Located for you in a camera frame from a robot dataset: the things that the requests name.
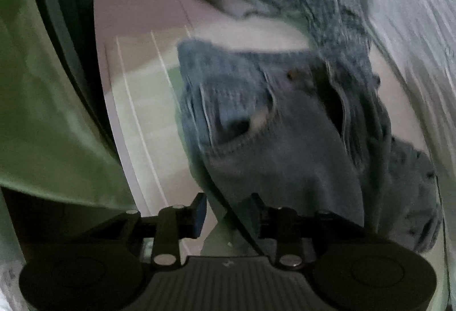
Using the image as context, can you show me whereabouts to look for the green cloth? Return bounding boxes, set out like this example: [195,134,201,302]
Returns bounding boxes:
[0,0,140,210]

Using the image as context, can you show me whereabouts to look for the pale striped bed sheet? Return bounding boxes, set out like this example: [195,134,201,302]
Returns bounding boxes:
[93,0,439,258]

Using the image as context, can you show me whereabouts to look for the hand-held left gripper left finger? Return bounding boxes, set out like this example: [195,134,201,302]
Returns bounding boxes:
[79,192,208,267]

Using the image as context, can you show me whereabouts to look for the blue denim jeans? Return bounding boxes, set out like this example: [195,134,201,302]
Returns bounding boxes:
[151,0,442,255]

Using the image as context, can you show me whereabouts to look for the light grey-blue cloth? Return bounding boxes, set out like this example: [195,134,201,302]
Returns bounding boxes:
[335,0,456,311]

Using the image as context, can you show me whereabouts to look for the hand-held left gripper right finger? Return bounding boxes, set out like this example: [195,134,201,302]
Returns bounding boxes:
[251,193,373,269]

